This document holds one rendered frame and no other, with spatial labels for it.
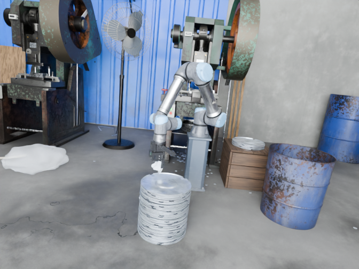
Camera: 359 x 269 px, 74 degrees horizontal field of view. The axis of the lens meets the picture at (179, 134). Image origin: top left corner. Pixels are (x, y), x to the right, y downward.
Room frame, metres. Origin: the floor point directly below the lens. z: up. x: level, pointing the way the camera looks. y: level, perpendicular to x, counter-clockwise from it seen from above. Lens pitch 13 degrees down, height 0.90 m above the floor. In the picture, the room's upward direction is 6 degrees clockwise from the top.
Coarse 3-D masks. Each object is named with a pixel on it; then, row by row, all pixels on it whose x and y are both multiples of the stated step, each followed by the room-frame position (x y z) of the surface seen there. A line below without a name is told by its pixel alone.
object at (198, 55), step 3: (195, 51) 2.62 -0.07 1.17; (198, 51) 2.62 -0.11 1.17; (201, 51) 2.66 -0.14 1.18; (204, 51) 2.68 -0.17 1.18; (195, 54) 2.62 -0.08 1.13; (198, 54) 2.62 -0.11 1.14; (201, 54) 2.62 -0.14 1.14; (204, 54) 2.62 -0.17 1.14; (207, 54) 2.62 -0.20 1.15; (195, 57) 2.62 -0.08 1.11; (198, 57) 2.62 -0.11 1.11; (201, 57) 2.62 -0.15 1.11; (204, 57) 2.62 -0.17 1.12; (207, 57) 2.62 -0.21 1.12; (195, 60) 2.62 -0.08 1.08; (198, 60) 2.62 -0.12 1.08; (201, 60) 2.62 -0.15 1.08; (204, 60) 2.62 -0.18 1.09
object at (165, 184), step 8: (152, 176) 1.35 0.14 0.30; (160, 176) 1.36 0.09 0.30; (168, 176) 1.38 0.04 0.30; (176, 176) 1.39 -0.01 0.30; (144, 184) 1.23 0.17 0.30; (152, 184) 1.24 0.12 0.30; (160, 184) 1.24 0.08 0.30; (168, 184) 1.25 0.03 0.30; (176, 184) 1.26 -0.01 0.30; (184, 184) 1.29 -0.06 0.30; (152, 192) 1.14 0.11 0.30; (160, 192) 1.16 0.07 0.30; (168, 192) 1.17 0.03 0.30; (176, 192) 1.18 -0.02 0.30; (184, 192) 1.19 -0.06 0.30
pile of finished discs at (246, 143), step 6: (234, 138) 2.20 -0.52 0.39; (240, 138) 2.23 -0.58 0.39; (246, 138) 2.25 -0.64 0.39; (252, 138) 2.26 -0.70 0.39; (234, 144) 2.08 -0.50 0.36; (240, 144) 2.02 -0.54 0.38; (246, 144) 2.02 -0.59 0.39; (252, 144) 2.04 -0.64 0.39; (258, 144) 2.07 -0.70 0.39; (264, 144) 2.07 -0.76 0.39; (258, 150) 2.00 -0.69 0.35
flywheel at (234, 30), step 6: (234, 18) 2.88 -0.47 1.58; (234, 24) 2.92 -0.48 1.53; (234, 30) 2.95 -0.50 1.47; (234, 42) 2.65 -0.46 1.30; (228, 48) 3.00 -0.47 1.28; (234, 48) 2.80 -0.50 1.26; (228, 54) 2.97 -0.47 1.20; (228, 60) 2.93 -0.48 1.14; (228, 66) 2.84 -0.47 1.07; (228, 72) 2.75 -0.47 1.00
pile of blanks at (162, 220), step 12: (144, 192) 1.18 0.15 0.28; (144, 204) 1.18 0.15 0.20; (156, 204) 1.13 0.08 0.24; (168, 204) 1.13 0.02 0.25; (180, 204) 1.16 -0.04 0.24; (144, 216) 1.16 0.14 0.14; (156, 216) 1.13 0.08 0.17; (168, 216) 1.13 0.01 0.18; (180, 216) 1.16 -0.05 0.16; (144, 228) 1.16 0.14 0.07; (156, 228) 1.13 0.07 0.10; (168, 228) 1.13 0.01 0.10; (180, 228) 1.19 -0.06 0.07; (156, 240) 1.13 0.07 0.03; (168, 240) 1.13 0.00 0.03; (180, 240) 1.18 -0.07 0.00
